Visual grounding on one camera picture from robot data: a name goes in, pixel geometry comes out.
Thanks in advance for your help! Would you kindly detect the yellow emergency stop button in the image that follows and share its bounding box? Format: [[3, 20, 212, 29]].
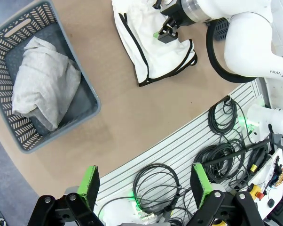
[[248, 184, 266, 201]]

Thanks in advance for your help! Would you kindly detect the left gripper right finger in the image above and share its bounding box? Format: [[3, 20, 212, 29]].
[[190, 162, 266, 226]]

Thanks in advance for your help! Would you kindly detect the white control panel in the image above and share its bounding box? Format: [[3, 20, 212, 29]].
[[248, 147, 283, 214]]

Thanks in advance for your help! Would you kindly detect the slotted aluminium base plate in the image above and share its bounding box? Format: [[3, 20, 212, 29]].
[[94, 81, 267, 226]]

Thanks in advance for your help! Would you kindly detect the grey plastic lattice basket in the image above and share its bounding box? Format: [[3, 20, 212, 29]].
[[213, 17, 232, 42], [0, 0, 102, 155]]

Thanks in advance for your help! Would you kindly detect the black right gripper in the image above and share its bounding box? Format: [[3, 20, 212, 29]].
[[153, 0, 188, 44]]

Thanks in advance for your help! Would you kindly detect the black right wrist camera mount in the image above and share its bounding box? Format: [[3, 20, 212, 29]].
[[151, 0, 170, 11]]

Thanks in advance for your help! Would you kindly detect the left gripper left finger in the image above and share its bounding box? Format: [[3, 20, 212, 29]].
[[28, 165, 104, 226]]

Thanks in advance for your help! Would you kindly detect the black rod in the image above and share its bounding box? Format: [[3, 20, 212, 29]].
[[194, 138, 273, 166]]

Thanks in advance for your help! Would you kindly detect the black right arm cable sleeve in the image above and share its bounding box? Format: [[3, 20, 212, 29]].
[[205, 17, 259, 84]]

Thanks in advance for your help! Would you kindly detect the white shorts black trim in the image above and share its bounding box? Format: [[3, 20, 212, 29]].
[[111, 0, 198, 88]]

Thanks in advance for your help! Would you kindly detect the light grey garment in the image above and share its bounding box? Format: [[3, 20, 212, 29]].
[[11, 35, 82, 132]]

